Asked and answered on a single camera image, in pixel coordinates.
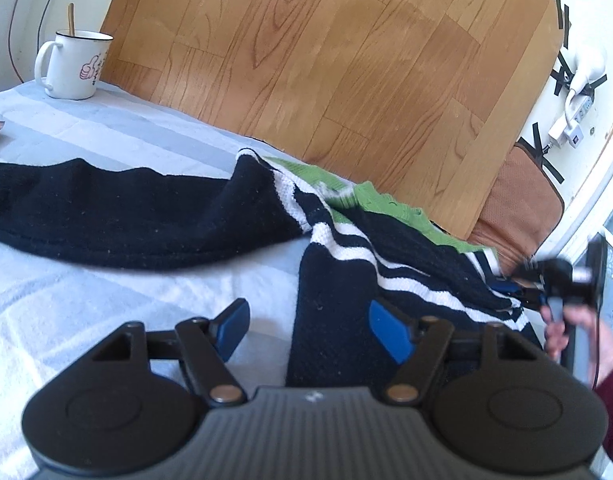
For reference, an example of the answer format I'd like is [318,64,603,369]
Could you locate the white power strip with plugs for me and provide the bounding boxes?
[550,50,609,99]

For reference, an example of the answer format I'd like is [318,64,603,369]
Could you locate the person's right hand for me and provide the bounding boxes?
[541,304,613,392]

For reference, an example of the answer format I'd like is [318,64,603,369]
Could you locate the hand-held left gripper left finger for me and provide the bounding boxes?
[89,297,251,407]

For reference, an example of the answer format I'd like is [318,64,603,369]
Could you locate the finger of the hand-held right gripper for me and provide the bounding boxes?
[489,272,543,311]

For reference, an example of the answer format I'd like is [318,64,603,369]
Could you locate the white enamel mug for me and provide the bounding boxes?
[35,29,114,101]

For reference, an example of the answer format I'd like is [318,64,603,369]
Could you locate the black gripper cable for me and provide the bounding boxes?
[589,305,602,392]

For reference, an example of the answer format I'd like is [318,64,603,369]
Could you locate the white charger plug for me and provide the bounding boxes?
[547,110,585,152]

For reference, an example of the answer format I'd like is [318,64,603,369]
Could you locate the brown mesh cushion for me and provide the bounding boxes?
[468,139,566,278]

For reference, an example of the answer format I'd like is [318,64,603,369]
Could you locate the black tape strip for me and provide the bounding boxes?
[553,0,573,32]

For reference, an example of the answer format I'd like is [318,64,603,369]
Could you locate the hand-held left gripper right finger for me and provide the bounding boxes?
[367,297,542,406]

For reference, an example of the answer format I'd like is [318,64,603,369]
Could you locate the blue white striped bed sheet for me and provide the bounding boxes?
[0,80,492,480]

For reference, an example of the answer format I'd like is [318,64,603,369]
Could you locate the black tape cross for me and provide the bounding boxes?
[518,121,566,186]

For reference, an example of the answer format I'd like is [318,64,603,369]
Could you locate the black sweater white green stripes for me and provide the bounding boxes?
[0,149,543,388]

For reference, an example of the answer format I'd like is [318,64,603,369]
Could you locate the wood pattern wall board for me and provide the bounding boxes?
[99,0,563,250]

